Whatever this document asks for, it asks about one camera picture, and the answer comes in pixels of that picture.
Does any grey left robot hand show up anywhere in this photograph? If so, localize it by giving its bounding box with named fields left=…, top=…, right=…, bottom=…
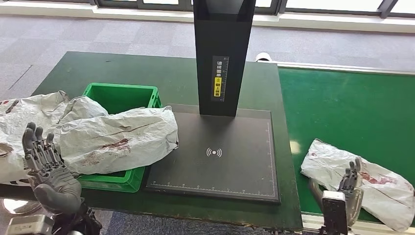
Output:
left=22, top=122, right=83, bottom=215

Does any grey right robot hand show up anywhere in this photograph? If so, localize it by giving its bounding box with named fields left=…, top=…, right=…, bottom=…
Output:
left=308, top=157, right=364, bottom=228

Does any white parcel with red print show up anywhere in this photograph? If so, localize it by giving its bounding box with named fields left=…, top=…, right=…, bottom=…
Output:
left=300, top=139, right=415, bottom=233

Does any white parcel with brown line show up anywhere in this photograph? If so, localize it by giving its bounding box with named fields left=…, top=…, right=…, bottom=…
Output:
left=44, top=105, right=180, bottom=176

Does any green conveyor belt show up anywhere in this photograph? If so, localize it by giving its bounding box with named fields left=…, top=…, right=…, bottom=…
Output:
left=278, top=67, right=415, bottom=224

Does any round chrome base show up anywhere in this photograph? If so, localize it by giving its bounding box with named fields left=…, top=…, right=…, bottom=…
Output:
left=2, top=198, right=43, bottom=215

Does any large white printed bag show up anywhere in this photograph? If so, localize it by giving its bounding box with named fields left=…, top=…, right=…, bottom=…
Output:
left=0, top=90, right=70, bottom=187

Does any green plastic crate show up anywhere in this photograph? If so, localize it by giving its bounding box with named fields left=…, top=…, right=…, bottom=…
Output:
left=77, top=82, right=163, bottom=194

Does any dark green table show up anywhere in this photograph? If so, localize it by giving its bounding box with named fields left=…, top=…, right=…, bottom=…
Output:
left=0, top=50, right=304, bottom=231

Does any black and yellow column label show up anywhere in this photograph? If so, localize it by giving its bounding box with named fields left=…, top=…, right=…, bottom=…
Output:
left=211, top=55, right=230, bottom=102

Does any black scanner column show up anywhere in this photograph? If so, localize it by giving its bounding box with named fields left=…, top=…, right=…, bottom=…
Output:
left=193, top=0, right=257, bottom=118

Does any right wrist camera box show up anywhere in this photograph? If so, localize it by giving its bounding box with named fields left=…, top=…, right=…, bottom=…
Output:
left=321, top=190, right=349, bottom=235

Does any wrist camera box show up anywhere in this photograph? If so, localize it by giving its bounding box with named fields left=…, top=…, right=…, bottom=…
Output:
left=321, top=190, right=349, bottom=235
left=5, top=214, right=54, bottom=235

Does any silver conveyor frame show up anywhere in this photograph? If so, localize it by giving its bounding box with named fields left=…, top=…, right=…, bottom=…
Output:
left=272, top=61, right=415, bottom=235

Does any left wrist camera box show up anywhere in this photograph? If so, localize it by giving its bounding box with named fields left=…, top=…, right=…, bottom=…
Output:
left=5, top=214, right=54, bottom=235

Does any black scanner base plate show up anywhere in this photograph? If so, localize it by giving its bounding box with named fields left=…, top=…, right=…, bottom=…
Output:
left=146, top=103, right=281, bottom=204

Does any dark window frame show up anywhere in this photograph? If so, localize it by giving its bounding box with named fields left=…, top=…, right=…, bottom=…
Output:
left=0, top=0, right=415, bottom=20

